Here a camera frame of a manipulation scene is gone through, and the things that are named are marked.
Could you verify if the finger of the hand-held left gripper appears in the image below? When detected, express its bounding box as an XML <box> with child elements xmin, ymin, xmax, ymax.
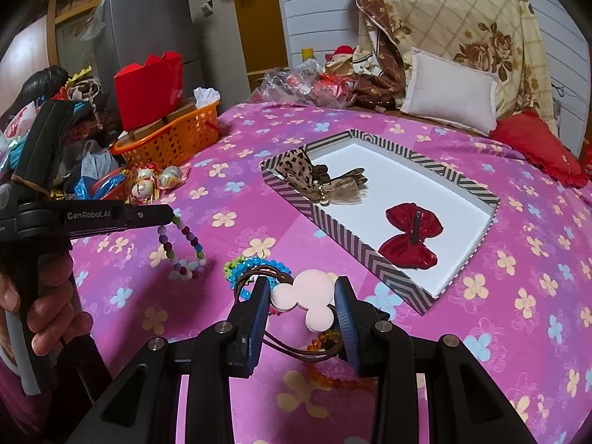
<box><xmin>124</xmin><ymin>204</ymin><xmax>177</xmax><ymax>232</ymax></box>

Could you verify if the white slatted headboard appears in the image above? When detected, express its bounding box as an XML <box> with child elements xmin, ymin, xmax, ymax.
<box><xmin>277</xmin><ymin>0</ymin><xmax>592</xmax><ymax>158</ymax></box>

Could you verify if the green and blue bead bracelet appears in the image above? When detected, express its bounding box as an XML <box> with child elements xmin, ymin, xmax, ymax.
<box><xmin>224</xmin><ymin>255</ymin><xmax>294</xmax><ymax>292</ymax></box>

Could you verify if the grey refrigerator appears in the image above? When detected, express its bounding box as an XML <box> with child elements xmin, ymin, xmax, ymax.
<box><xmin>92</xmin><ymin>0</ymin><xmax>251</xmax><ymax>125</ymax></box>

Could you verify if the orange plastic basket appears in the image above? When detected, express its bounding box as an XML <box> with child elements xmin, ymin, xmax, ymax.
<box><xmin>112</xmin><ymin>100</ymin><xmax>220</xmax><ymax>169</ymax></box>

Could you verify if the red hat plush doll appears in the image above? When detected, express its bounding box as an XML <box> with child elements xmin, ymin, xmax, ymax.
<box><xmin>325</xmin><ymin>45</ymin><xmax>356</xmax><ymax>75</ymax></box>

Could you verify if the brown floral blanket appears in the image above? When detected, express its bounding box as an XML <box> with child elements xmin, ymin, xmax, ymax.
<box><xmin>330</xmin><ymin>0</ymin><xmax>408</xmax><ymax>112</ymax></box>

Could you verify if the orange bead bracelet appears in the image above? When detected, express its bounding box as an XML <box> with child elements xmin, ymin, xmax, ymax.
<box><xmin>303</xmin><ymin>333</ymin><xmax>380</xmax><ymax>391</ymax></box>

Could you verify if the cream floral quilt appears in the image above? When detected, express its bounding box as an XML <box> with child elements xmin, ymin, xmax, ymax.
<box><xmin>374</xmin><ymin>0</ymin><xmax>559</xmax><ymax>122</ymax></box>

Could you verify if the blue plastic wrap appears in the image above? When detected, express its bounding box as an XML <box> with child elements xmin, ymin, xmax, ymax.
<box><xmin>74</xmin><ymin>169</ymin><xmax>125</xmax><ymax>201</ymax></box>

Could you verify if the small cardboard box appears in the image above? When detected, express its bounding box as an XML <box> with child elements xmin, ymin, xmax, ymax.
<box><xmin>167</xmin><ymin>97</ymin><xmax>199</xmax><ymax>123</ymax></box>

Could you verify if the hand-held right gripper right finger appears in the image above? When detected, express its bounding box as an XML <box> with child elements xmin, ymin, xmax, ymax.
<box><xmin>334</xmin><ymin>276</ymin><xmax>539</xmax><ymax>444</ymax></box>

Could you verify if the flat cardboard box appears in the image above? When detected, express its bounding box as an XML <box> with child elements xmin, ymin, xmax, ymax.
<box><xmin>118</xmin><ymin>119</ymin><xmax>167</xmax><ymax>142</ymax></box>

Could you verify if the grey plastic bag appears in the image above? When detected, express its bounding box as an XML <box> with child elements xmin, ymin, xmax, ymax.
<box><xmin>81</xmin><ymin>141</ymin><xmax>118</xmax><ymax>181</ymax></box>

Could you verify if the striped cardboard box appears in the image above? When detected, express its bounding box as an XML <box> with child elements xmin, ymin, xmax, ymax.
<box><xmin>260</xmin><ymin>129</ymin><xmax>501</xmax><ymax>317</ymax></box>

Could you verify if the clear plastic bag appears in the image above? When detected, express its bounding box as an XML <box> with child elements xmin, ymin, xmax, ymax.
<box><xmin>253</xmin><ymin>60</ymin><xmax>357</xmax><ymax>109</ymax></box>

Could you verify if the pink floral bedsheet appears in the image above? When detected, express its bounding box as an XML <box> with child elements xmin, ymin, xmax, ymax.
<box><xmin>0</xmin><ymin>102</ymin><xmax>592</xmax><ymax>444</ymax></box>

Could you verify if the wooden door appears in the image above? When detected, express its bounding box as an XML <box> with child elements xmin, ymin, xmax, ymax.
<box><xmin>233</xmin><ymin>0</ymin><xmax>290</xmax><ymax>75</ymax></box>

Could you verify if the person's left hand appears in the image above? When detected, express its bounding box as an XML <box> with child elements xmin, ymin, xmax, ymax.
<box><xmin>0</xmin><ymin>252</ymin><xmax>94</xmax><ymax>362</ymax></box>

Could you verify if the pastel bead bracelet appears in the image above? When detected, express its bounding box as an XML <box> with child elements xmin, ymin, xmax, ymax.
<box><xmin>157</xmin><ymin>215</ymin><xmax>209</xmax><ymax>283</ymax></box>

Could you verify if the white tissue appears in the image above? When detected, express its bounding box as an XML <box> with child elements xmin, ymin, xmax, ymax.
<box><xmin>193</xmin><ymin>87</ymin><xmax>220</xmax><ymax>109</ymax></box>

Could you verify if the black bag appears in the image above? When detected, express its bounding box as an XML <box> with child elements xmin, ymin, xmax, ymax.
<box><xmin>19</xmin><ymin>65</ymin><xmax>70</xmax><ymax>108</ymax></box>

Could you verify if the tan hair bow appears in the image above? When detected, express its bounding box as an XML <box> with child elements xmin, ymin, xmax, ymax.
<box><xmin>314</xmin><ymin>166</ymin><xmax>368</xmax><ymax>206</ymax></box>

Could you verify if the red paper bag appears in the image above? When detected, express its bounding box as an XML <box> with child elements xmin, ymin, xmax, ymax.
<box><xmin>114</xmin><ymin>51</ymin><xmax>184</xmax><ymax>130</ymax></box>

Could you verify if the red ruffled cushion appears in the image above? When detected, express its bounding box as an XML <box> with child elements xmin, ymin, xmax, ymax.
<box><xmin>489</xmin><ymin>111</ymin><xmax>589</xmax><ymax>189</ymax></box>

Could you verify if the white pillow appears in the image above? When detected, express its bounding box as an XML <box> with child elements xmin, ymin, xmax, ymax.
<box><xmin>400</xmin><ymin>47</ymin><xmax>500</xmax><ymax>135</ymax></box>

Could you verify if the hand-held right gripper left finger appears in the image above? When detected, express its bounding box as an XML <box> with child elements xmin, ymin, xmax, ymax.
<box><xmin>81</xmin><ymin>277</ymin><xmax>273</xmax><ymax>444</ymax></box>

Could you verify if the leopard print hair bow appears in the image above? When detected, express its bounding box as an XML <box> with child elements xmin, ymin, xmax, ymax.
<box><xmin>276</xmin><ymin>148</ymin><xmax>330</xmax><ymax>197</ymax></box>

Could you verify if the red plastic bowl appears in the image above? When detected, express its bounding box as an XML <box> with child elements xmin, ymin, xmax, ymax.
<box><xmin>90</xmin><ymin>169</ymin><xmax>132</xmax><ymax>202</ymax></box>

